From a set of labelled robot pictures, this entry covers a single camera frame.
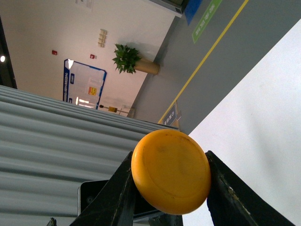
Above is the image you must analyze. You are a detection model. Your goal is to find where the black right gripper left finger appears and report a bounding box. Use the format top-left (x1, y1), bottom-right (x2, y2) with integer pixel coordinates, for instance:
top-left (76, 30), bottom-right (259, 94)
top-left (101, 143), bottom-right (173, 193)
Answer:
top-left (71, 152), bottom-right (136, 226)

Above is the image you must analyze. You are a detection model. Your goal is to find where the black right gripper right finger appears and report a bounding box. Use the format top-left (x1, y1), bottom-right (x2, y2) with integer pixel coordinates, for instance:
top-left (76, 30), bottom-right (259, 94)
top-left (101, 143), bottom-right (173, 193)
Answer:
top-left (206, 151), bottom-right (293, 226)

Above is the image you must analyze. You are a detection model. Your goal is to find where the yellow push button switch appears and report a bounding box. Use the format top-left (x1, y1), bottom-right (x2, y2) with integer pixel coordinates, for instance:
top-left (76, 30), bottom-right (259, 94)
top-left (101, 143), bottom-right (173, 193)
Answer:
top-left (131, 129), bottom-right (211, 215)

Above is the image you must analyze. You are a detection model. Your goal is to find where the yellow sign stand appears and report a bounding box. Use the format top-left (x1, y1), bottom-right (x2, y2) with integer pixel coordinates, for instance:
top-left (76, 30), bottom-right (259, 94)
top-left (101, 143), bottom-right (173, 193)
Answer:
top-left (98, 105), bottom-right (135, 118)

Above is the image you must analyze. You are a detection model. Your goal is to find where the grey curtain left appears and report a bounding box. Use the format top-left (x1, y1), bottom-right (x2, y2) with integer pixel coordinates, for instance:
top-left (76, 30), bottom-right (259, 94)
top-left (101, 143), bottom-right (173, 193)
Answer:
top-left (0, 86), bottom-right (162, 226)

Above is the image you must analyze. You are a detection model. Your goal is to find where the blue floor sign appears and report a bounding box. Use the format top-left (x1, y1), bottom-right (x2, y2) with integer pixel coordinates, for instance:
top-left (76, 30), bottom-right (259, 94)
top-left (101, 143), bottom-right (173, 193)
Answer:
top-left (162, 102), bottom-right (182, 128)

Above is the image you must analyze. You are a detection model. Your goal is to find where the blue framed notice board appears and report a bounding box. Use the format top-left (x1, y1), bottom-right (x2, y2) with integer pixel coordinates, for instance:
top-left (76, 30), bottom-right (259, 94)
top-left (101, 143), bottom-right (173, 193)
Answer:
top-left (63, 59), bottom-right (107, 109)

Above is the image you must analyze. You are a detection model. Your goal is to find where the left potted plant gold pot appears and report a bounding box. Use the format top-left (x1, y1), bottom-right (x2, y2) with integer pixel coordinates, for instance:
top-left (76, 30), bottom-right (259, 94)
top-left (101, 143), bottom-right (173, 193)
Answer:
top-left (112, 44), bottom-right (160, 75)

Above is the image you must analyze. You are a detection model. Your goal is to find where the green floor sign sticker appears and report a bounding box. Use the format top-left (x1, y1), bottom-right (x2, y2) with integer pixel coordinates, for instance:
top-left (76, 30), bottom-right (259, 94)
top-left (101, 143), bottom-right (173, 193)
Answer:
top-left (192, 0), bottom-right (223, 44)

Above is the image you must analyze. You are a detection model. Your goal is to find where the blue floor mat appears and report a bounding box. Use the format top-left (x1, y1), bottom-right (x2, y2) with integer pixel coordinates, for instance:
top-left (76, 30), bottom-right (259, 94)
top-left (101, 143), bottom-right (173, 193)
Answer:
top-left (184, 0), bottom-right (202, 25)

